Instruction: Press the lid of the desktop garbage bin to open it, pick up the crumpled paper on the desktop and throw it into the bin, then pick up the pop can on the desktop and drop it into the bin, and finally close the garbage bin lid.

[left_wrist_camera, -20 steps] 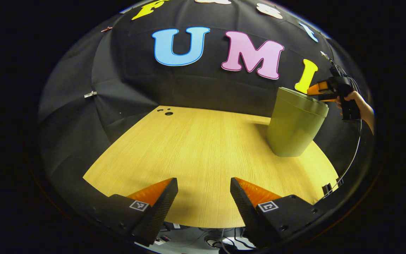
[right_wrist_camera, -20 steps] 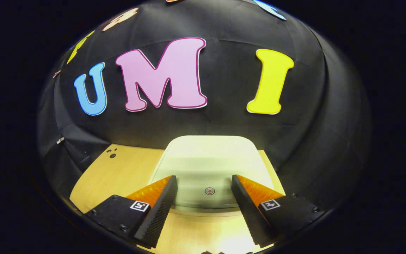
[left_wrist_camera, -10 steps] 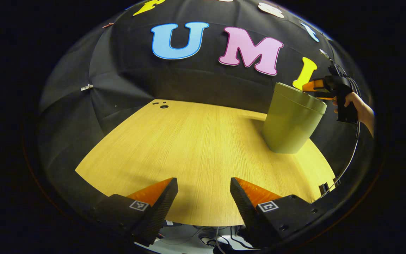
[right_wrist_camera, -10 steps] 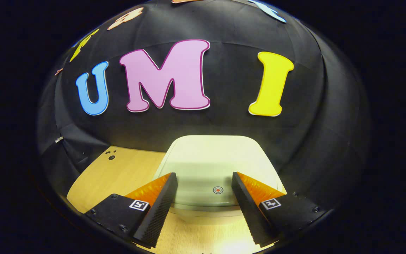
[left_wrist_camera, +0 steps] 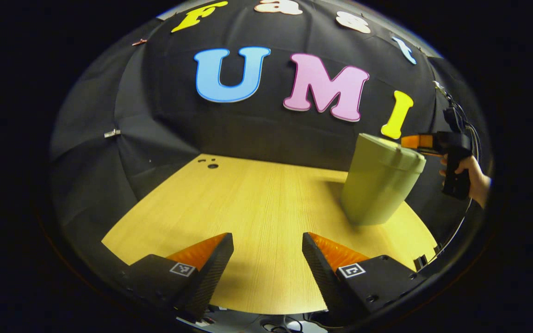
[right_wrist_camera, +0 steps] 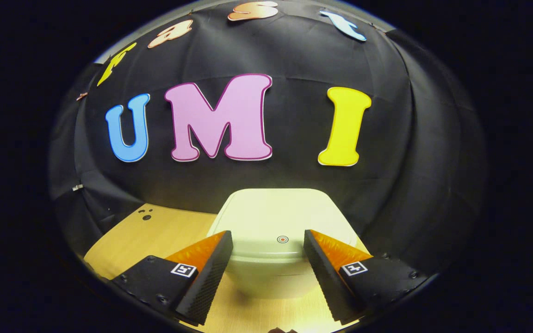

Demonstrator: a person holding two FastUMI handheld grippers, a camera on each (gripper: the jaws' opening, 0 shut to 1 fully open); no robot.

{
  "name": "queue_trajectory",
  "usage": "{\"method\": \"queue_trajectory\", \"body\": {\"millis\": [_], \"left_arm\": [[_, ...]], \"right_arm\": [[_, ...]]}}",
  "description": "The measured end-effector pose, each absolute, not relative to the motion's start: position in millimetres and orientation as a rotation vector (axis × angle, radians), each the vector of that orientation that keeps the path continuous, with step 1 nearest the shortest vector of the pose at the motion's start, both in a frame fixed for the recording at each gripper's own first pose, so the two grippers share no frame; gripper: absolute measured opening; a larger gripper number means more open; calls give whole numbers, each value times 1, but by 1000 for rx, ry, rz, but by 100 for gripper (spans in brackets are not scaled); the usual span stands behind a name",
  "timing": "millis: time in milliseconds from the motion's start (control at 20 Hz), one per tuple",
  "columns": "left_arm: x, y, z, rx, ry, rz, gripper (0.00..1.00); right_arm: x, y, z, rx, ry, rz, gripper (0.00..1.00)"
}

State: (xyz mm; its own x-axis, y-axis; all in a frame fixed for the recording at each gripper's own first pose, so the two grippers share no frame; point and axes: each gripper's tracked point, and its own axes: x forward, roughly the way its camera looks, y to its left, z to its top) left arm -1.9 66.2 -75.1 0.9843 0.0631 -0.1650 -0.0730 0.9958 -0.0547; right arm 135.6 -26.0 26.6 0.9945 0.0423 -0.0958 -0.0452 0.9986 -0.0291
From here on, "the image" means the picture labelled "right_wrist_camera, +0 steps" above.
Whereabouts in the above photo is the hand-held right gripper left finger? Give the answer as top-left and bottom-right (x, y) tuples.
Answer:
(112, 230), (234, 326)

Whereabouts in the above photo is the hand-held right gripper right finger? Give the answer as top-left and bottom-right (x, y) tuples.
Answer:
(304, 229), (429, 324)

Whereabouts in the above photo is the pale green garbage bin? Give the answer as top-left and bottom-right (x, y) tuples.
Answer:
(207, 188), (359, 300)

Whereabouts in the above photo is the wooden desktop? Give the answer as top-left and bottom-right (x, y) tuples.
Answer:
(84, 203), (364, 333)

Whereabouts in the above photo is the black backdrop cloth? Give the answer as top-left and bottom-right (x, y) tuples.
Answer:
(48, 0), (488, 278)

